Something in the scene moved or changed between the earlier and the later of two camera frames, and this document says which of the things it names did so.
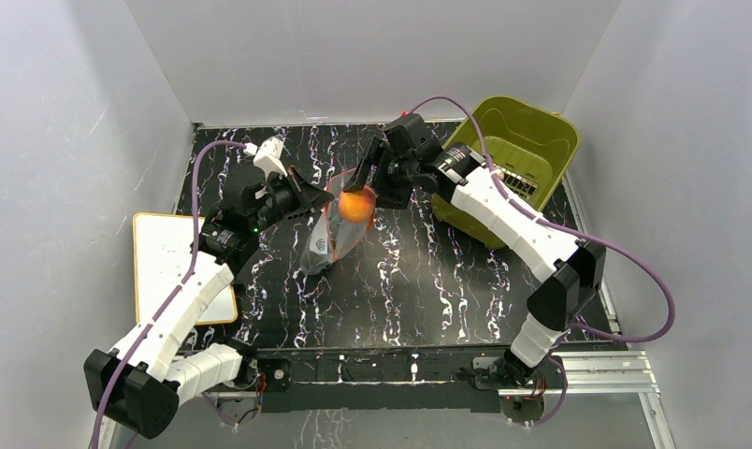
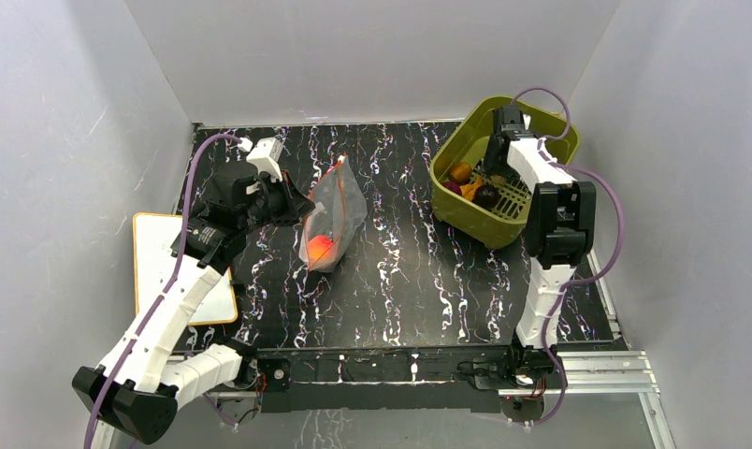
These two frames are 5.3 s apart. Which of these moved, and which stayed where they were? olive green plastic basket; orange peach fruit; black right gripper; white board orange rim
Moved: black right gripper; orange peach fruit
Stayed: white board orange rim; olive green plastic basket
